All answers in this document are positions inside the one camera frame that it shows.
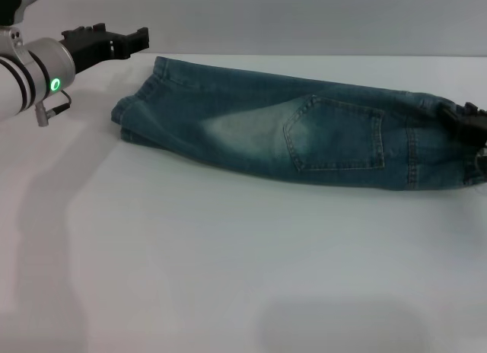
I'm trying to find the blue denim shorts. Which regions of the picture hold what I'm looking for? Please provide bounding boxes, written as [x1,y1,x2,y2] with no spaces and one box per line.
[110,55,487,192]

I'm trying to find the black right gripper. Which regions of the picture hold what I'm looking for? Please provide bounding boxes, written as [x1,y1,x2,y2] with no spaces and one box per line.
[436,100,487,145]

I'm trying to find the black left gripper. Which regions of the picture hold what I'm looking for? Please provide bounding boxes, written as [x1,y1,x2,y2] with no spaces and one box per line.
[60,22,150,75]

